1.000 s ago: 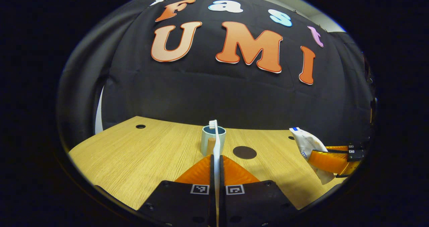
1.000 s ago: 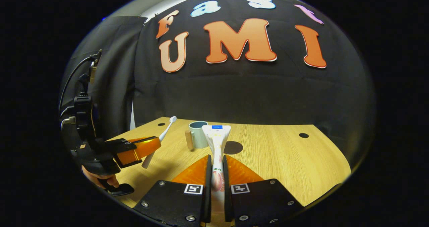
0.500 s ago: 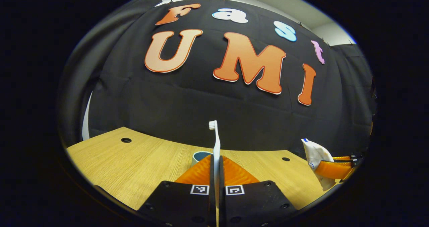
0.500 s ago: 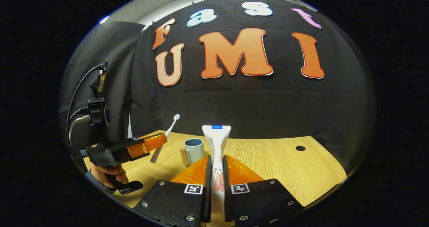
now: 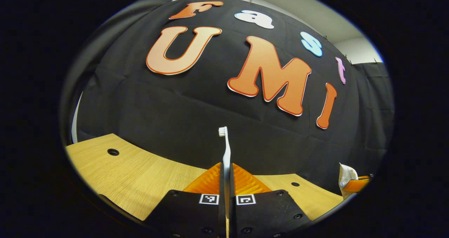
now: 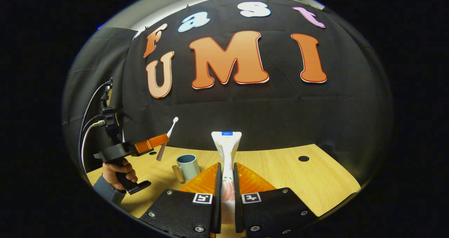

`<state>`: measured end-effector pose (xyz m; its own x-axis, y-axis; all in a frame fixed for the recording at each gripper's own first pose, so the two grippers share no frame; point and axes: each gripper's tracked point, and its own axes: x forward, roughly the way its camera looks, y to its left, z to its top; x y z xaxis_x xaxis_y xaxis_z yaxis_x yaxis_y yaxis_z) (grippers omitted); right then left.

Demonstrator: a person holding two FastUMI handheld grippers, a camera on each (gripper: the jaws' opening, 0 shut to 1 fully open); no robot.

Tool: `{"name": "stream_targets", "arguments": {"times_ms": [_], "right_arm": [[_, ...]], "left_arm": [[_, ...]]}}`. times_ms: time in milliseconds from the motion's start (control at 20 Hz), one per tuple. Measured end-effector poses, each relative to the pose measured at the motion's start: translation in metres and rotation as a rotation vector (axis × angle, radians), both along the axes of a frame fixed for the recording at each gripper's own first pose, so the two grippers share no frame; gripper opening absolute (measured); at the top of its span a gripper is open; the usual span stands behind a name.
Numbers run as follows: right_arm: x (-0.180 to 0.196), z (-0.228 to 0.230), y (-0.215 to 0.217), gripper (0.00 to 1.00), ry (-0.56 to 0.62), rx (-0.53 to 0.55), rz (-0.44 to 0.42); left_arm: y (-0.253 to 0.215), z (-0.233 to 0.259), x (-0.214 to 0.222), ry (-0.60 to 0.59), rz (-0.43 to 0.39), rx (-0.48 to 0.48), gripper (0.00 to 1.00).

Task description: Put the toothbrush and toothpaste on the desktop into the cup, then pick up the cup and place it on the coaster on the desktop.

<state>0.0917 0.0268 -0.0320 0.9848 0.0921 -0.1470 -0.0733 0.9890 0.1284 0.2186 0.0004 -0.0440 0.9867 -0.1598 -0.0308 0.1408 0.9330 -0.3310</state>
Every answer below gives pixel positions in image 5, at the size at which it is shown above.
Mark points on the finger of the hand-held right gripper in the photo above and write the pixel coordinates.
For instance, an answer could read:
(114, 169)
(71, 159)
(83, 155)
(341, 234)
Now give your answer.
(356, 184)

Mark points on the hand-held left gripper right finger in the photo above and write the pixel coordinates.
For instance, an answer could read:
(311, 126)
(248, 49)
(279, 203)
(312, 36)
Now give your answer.
(263, 213)

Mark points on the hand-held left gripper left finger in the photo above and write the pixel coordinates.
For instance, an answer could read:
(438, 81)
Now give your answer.
(189, 213)

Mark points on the white toothpaste tube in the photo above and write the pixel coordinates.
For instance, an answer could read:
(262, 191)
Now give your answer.
(346, 174)

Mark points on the white toothbrush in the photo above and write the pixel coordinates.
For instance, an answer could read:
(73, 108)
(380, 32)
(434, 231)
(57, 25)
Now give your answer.
(226, 157)

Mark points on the black backdrop cloth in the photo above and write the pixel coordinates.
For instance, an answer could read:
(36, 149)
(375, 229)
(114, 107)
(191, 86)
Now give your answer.
(196, 111)

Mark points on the white panel behind cloth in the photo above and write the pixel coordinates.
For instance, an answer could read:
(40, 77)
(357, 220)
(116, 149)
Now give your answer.
(75, 118)

